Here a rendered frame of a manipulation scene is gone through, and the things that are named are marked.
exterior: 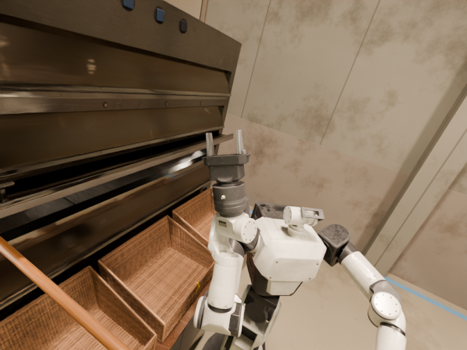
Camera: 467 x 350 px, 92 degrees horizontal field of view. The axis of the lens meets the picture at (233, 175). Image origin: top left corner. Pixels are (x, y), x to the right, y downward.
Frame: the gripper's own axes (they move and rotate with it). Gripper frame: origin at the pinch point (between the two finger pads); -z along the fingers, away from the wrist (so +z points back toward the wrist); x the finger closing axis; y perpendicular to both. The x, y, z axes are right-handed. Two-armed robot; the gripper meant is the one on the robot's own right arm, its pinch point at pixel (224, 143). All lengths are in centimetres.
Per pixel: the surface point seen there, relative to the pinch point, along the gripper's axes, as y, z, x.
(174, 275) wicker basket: -59, 87, -69
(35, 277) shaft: 18, 35, -59
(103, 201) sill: -24, 25, -77
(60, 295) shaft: 18, 39, -48
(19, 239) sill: 9, 29, -81
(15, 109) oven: 10, -15, -62
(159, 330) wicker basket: -21, 90, -53
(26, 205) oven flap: 16, 13, -59
